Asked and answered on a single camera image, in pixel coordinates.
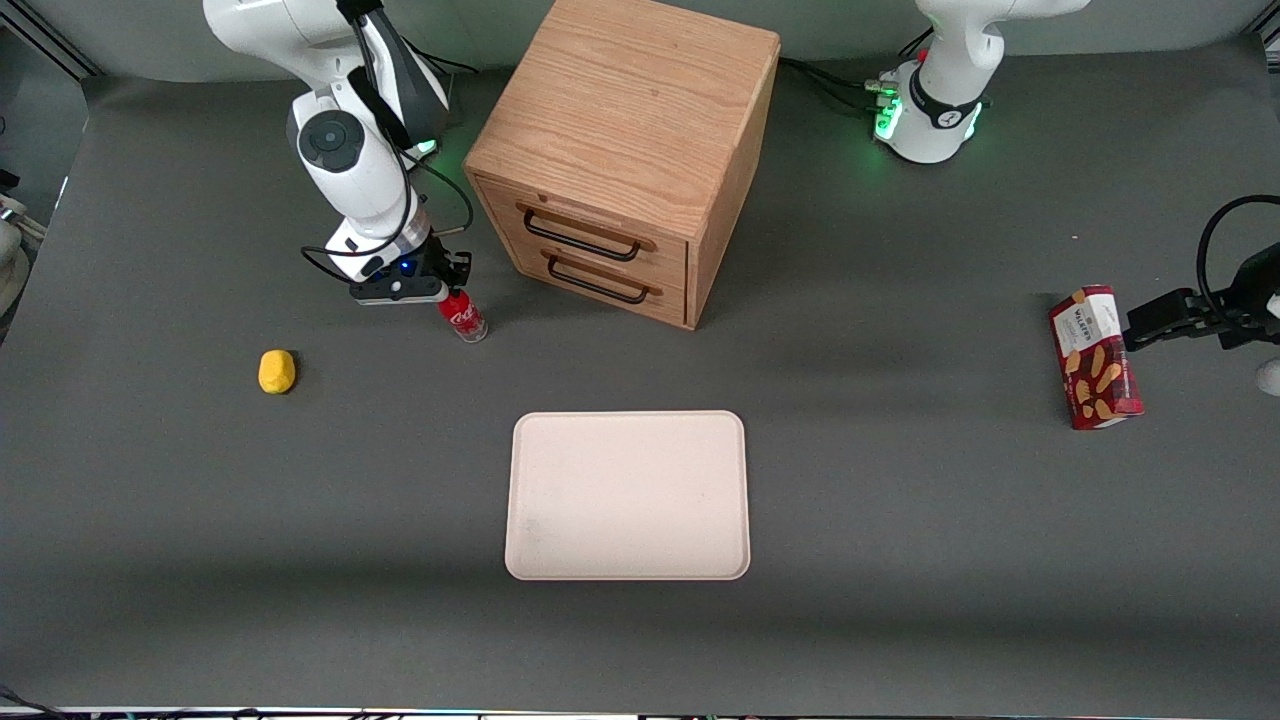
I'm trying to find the black left base cables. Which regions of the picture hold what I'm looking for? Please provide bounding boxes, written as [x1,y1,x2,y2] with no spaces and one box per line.
[779,28,933,113]

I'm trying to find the dark frame rail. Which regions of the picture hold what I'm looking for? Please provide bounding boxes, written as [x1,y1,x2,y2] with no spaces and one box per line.
[0,18,103,81]

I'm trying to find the black cable at table edge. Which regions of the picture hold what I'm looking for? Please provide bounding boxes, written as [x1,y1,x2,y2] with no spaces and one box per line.
[0,685,63,720]

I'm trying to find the red shortbread cookie box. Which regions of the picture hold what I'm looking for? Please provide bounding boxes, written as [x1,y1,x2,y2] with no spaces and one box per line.
[1048,284,1145,431]

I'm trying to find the black metal drawer handle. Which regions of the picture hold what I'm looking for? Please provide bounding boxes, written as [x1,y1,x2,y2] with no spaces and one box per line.
[541,250,664,306]
[516,202,658,264]

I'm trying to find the wooden drawer front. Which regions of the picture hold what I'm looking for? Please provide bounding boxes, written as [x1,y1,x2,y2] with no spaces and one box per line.
[505,235,691,329]
[476,178,691,293]

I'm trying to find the beige rectangular tray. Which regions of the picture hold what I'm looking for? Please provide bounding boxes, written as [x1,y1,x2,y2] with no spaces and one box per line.
[504,410,752,582]

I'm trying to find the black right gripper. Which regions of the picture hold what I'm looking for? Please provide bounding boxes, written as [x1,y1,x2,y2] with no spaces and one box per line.
[385,238,473,299]

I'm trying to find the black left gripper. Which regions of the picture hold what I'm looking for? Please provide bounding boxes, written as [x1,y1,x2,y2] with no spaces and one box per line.
[1124,243,1280,353]

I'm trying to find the red coke bottle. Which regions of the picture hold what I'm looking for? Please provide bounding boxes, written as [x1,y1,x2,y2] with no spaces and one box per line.
[437,288,489,344]

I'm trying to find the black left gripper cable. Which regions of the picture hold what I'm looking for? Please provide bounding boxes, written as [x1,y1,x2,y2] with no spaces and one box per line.
[1196,195,1280,313]

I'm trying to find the wooden drawer cabinet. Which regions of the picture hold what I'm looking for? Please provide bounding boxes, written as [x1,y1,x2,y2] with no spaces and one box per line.
[463,0,782,331]

